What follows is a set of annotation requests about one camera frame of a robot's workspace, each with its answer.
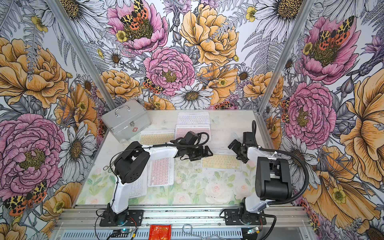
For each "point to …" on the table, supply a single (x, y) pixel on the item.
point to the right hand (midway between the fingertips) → (232, 152)
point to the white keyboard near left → (139, 188)
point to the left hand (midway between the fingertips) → (205, 159)
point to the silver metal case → (127, 120)
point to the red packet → (161, 232)
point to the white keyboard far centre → (193, 118)
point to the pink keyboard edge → (182, 130)
